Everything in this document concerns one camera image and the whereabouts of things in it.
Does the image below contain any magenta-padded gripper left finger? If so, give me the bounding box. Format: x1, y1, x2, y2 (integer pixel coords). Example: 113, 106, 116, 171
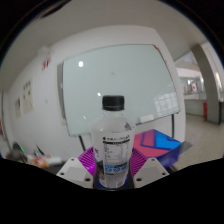
56, 147, 97, 189

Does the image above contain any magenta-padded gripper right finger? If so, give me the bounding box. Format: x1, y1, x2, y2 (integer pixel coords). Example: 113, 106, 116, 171
129, 147, 169, 188

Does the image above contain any clear black-capped drink bottle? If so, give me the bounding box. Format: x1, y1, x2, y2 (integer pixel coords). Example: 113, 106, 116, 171
91, 94, 136, 189

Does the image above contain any blue and white cardboard box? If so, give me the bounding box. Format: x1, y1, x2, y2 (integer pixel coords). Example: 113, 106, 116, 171
133, 129, 183, 168

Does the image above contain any large whiteboard on stand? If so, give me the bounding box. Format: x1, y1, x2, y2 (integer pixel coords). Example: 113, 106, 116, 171
56, 43, 181, 153

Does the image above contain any small white wall poster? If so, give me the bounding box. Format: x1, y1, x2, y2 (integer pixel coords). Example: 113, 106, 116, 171
13, 96, 22, 118

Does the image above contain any large white wall poster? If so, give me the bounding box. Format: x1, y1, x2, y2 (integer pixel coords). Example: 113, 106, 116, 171
22, 79, 35, 114

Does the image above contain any red lettered wall sign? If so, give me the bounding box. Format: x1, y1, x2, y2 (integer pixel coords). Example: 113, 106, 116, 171
41, 58, 52, 71

